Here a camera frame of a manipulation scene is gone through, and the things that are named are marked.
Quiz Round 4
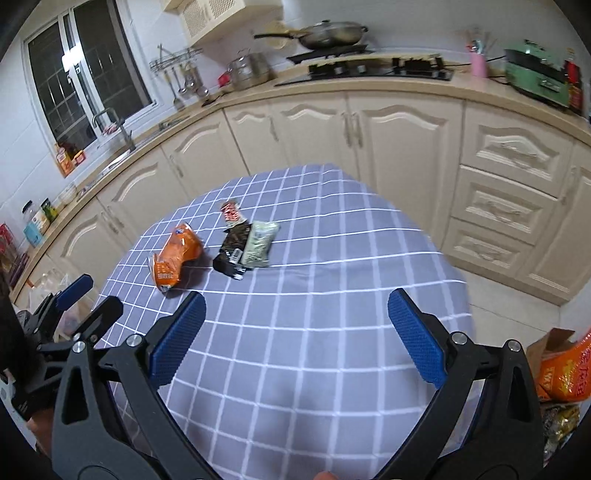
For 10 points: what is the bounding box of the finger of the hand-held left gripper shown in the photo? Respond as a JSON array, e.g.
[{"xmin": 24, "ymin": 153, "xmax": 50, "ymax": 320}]
[
  {"xmin": 69, "ymin": 295, "xmax": 124, "ymax": 352},
  {"xmin": 37, "ymin": 274, "xmax": 94, "ymax": 343}
]

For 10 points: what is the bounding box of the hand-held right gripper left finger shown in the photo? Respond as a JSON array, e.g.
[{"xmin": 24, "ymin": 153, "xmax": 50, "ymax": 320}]
[{"xmin": 52, "ymin": 292, "xmax": 218, "ymax": 480}]

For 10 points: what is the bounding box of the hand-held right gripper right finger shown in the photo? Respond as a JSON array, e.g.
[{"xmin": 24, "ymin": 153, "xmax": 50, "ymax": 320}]
[{"xmin": 374, "ymin": 288, "xmax": 543, "ymax": 480}]

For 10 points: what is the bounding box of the small orange snack packet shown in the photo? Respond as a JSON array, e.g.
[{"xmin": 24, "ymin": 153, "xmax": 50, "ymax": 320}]
[{"xmin": 148, "ymin": 222, "xmax": 204, "ymax": 292}]

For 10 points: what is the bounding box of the black snack packet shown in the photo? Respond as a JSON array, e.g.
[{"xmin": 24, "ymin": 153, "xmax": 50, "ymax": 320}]
[{"xmin": 213, "ymin": 223, "xmax": 254, "ymax": 281}]

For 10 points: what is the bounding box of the green snack packet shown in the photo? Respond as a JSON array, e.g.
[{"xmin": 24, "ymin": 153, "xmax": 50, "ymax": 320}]
[{"xmin": 240, "ymin": 220, "xmax": 281, "ymax": 268}]

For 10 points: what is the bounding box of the brown cardboard box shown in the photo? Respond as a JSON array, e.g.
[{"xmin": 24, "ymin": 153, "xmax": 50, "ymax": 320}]
[{"xmin": 525, "ymin": 327, "xmax": 585, "ymax": 467}]

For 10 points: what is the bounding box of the red brown candy wrapper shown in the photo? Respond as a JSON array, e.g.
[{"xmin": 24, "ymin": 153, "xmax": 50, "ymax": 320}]
[{"xmin": 220, "ymin": 200, "xmax": 245, "ymax": 227}]

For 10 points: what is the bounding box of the large orange snack bag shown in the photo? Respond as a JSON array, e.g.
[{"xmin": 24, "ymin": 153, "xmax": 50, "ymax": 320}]
[{"xmin": 538, "ymin": 330, "xmax": 591, "ymax": 402}]

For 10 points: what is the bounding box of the black gold snack wrapper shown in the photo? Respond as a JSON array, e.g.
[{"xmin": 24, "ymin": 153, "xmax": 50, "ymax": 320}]
[{"xmin": 540, "ymin": 404, "xmax": 581, "ymax": 467}]

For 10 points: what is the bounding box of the person's left forearm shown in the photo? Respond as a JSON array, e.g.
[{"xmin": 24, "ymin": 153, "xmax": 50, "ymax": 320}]
[{"xmin": 28, "ymin": 407, "xmax": 56, "ymax": 457}]

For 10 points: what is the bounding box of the clear plastic bag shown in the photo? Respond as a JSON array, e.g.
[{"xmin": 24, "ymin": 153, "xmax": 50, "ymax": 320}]
[{"xmin": 25, "ymin": 270, "xmax": 93, "ymax": 334}]

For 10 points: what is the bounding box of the white lidded jar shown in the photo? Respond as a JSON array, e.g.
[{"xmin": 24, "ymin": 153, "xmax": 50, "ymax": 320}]
[{"xmin": 22, "ymin": 200, "xmax": 49, "ymax": 247}]

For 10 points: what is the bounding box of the red packet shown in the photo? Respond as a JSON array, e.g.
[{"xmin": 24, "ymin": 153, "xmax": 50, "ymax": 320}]
[{"xmin": 0, "ymin": 224, "xmax": 19, "ymax": 269}]

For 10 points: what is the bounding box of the cream cabinet drawer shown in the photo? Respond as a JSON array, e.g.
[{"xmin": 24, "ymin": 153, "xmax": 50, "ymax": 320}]
[
  {"xmin": 442, "ymin": 219, "xmax": 539, "ymax": 278},
  {"xmin": 450, "ymin": 166, "xmax": 559, "ymax": 241},
  {"xmin": 462, "ymin": 105, "xmax": 574, "ymax": 195}
]

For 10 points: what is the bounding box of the checked tablecloth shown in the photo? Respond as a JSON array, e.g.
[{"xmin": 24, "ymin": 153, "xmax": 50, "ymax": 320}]
[{"xmin": 92, "ymin": 162, "xmax": 477, "ymax": 480}]

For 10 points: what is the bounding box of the steel faucet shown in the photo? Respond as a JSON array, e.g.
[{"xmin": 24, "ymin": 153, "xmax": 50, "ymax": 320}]
[{"xmin": 91, "ymin": 107, "xmax": 137, "ymax": 153}]

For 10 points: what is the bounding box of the cream kitchen cabinet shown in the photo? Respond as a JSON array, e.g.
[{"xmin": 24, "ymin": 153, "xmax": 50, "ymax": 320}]
[{"xmin": 9, "ymin": 60, "xmax": 591, "ymax": 305}]

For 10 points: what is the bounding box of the kitchen window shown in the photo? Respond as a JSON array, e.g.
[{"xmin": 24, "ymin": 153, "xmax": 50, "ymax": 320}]
[{"xmin": 23, "ymin": 0, "xmax": 155, "ymax": 148}]

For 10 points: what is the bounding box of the black gas stove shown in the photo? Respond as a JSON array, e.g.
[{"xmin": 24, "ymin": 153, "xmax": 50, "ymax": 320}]
[{"xmin": 274, "ymin": 46, "xmax": 455, "ymax": 88}]

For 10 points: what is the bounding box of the steel pot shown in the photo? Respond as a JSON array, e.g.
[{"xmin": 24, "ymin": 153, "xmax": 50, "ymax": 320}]
[{"xmin": 228, "ymin": 50, "xmax": 271, "ymax": 91}]

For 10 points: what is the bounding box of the pink utensil cup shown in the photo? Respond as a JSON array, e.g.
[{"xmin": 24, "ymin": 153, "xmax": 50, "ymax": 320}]
[{"xmin": 468, "ymin": 44, "xmax": 490, "ymax": 78}]

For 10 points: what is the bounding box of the green electric cooker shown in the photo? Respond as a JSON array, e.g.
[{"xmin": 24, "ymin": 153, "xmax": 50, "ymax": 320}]
[{"xmin": 503, "ymin": 39, "xmax": 573, "ymax": 109}]

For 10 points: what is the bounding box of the dark red label bottle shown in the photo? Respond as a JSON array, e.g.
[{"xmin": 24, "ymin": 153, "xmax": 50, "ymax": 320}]
[{"xmin": 564, "ymin": 48, "xmax": 585, "ymax": 116}]

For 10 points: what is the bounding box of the cream range hood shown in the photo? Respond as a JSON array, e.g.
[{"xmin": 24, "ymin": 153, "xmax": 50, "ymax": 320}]
[{"xmin": 161, "ymin": 0, "xmax": 283, "ymax": 47}]

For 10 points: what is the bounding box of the steel wok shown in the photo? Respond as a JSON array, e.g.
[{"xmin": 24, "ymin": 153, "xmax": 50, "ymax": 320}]
[{"xmin": 254, "ymin": 19, "xmax": 370, "ymax": 51}]

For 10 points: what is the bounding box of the wire utensil rack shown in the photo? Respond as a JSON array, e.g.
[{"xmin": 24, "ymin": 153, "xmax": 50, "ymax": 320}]
[{"xmin": 150, "ymin": 44, "xmax": 204, "ymax": 75}]

